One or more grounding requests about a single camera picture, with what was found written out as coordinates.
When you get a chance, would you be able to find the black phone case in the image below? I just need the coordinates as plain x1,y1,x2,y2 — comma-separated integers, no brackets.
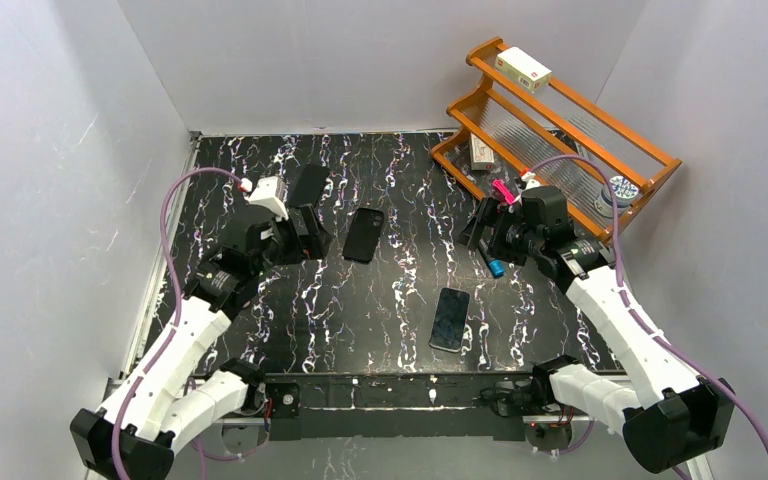
286,163,330,208
342,208,385,264

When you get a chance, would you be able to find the black smartphone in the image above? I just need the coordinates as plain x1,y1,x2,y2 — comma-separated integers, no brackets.
428,287,470,353

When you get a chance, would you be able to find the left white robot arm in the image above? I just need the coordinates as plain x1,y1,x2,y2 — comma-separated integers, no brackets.
70,204,331,479

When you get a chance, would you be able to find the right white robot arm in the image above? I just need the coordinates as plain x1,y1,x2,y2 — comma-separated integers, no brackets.
458,186,734,473

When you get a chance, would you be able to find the flat black phone case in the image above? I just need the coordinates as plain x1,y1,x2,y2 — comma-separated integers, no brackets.
286,163,330,208

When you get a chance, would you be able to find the blue capped black marker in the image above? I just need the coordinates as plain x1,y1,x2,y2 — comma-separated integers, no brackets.
478,243,505,279

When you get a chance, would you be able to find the pink comb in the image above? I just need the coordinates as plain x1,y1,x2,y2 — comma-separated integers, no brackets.
491,178,516,205

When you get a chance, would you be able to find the small white red box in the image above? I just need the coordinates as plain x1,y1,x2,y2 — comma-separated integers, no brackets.
469,134,496,172

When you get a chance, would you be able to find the orange wooden shelf rack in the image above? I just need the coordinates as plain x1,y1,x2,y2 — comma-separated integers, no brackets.
431,37,682,241

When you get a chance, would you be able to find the white box on shelf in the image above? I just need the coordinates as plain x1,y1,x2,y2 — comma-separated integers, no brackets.
494,47,553,93

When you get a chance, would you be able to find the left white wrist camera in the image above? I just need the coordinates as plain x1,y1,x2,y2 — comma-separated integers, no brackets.
247,176,289,220

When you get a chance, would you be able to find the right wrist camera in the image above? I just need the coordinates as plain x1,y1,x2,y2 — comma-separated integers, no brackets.
516,169,542,193

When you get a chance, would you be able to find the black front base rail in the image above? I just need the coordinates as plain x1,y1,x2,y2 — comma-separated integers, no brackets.
265,372,531,441

